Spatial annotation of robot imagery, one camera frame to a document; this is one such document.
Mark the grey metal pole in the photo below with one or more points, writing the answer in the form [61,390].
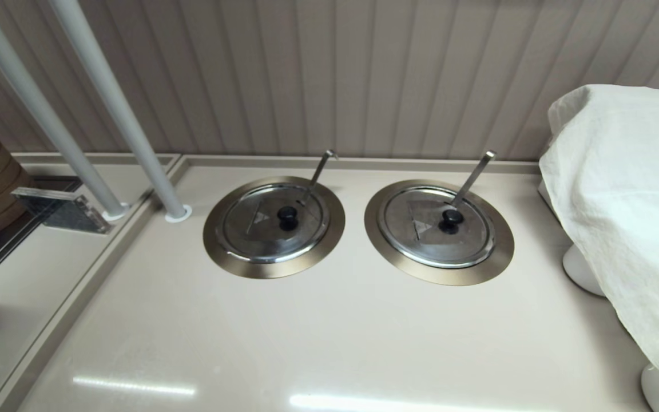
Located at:
[32,100]
[118,103]

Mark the white cloth cover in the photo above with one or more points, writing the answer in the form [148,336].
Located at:
[621,200]

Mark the steel lid with black knob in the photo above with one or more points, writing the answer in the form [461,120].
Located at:
[421,249]
[261,243]

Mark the bronze round well rim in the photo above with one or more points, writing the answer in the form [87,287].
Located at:
[438,278]
[275,272]

